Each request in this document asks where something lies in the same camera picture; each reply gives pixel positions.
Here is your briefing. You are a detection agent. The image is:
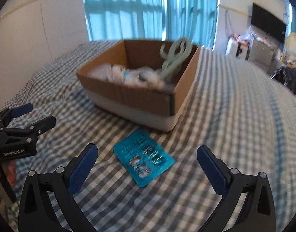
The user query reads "teal blister pack tray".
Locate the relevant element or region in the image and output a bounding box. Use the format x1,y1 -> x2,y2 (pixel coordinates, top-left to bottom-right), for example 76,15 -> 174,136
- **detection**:
113,128 -> 175,188

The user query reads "pale green clothes hanger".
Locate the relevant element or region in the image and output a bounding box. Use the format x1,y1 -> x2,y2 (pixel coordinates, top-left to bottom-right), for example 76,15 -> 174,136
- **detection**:
159,38 -> 193,80

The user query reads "person's left hand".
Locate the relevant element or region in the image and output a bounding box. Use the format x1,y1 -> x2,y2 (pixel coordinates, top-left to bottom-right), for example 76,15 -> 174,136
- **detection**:
0,162 -> 17,207

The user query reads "checkered bed sheet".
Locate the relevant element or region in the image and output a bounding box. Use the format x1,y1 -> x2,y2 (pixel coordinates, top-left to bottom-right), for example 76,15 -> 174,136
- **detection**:
3,41 -> 296,231

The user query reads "brown cardboard box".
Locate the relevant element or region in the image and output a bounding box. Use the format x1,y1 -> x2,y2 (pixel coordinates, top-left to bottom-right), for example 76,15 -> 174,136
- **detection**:
77,40 -> 200,132

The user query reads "white cloth in box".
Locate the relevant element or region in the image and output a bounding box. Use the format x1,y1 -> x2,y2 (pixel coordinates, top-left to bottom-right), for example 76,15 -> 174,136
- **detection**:
87,63 -> 175,92

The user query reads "black jacket on chair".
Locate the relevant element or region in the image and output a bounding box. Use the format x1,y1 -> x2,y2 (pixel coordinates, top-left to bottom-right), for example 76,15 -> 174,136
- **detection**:
271,67 -> 296,95

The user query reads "teal window curtain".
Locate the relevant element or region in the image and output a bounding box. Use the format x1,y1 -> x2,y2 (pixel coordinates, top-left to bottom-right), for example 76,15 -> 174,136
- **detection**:
83,0 -> 218,48

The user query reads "silver mini fridge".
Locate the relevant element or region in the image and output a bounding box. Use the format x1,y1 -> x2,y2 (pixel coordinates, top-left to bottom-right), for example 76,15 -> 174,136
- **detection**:
248,39 -> 274,66

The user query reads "white suitcase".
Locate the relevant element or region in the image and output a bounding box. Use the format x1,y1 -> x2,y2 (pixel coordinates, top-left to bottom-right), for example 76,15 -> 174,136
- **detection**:
225,37 -> 249,60

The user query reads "oval vanity mirror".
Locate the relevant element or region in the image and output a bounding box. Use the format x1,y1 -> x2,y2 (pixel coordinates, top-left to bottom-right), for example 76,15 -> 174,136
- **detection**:
285,32 -> 296,61

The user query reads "black wall television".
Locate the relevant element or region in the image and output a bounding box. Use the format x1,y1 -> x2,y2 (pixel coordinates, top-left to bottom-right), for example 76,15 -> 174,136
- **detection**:
251,3 -> 287,44

